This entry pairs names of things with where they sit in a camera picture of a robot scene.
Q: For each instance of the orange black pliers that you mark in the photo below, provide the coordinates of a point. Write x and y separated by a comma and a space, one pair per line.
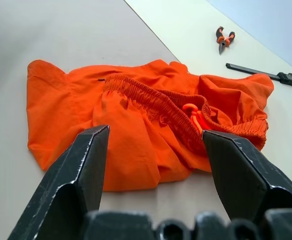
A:
223, 42

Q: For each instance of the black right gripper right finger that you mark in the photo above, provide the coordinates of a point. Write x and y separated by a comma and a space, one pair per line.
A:
238, 175

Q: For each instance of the orange shorts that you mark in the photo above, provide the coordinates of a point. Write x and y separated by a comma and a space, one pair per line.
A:
135, 150

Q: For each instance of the black vernier caliper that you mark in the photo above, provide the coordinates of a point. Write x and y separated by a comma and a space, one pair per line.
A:
286, 77

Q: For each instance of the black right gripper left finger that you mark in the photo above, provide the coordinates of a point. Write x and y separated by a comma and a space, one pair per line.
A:
68, 180

